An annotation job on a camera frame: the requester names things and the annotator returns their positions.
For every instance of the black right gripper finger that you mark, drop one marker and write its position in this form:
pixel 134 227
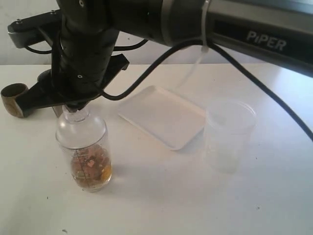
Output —
pixel 73 109

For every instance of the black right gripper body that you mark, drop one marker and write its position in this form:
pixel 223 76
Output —
pixel 81 65

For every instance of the stainless steel cup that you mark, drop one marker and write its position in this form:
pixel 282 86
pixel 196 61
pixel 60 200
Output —
pixel 58 110

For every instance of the clear dome jar lid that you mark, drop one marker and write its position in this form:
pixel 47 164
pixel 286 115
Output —
pixel 80 129

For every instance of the clear measuring glass jar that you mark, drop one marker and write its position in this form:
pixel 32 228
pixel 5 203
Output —
pixel 104 143

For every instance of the brown wooden cup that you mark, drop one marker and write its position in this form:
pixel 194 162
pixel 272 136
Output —
pixel 9 95

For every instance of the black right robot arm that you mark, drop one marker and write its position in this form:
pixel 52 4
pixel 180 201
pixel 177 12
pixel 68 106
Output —
pixel 276 31

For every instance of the white foam tray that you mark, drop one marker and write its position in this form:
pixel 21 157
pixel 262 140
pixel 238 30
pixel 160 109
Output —
pixel 164 115

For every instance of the translucent plastic tub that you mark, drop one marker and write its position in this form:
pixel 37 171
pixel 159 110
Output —
pixel 228 127

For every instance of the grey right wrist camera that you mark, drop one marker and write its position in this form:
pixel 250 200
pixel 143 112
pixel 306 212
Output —
pixel 35 29

